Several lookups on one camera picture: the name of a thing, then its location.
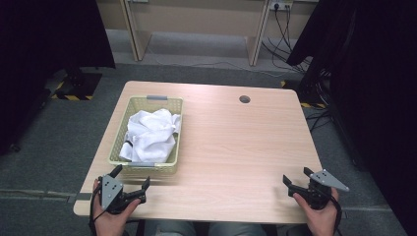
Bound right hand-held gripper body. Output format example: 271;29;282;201
291;168;350;211

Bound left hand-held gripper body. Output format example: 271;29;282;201
96;174;147;216

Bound white shirt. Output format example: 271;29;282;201
118;107;182;164

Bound yellow-green plastic basket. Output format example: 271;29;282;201
107;94;185;175

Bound person's right hand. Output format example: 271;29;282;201
292;187;340;236

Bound person's left hand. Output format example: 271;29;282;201
92;179;143;236

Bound person's left leg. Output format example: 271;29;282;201
144;219;198;236

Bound person's leg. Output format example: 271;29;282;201
144;219;198;236
208;221;268;236

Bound person's right leg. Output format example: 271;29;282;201
208;221;268;236

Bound black stand base striped tape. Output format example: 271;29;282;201
280;68;332;110
49;67;103;102

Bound black curtain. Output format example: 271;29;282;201
0;0;116;155
286;0;417;236

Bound white power outlet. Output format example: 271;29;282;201
268;0;294;11

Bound beige wooden desk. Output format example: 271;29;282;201
95;0;319;67

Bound right hand-held gripper cable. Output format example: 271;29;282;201
323;193;344;236

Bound hand-held gripper cable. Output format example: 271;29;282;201
88;176;109;236
323;193;344;236

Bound left hand-held gripper cable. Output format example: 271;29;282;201
88;176;109;236

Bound black floor cables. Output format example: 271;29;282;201
305;107;334;133

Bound bundle of black power cables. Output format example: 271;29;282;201
261;4;311;75

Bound white floor cable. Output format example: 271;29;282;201
147;45;287;79

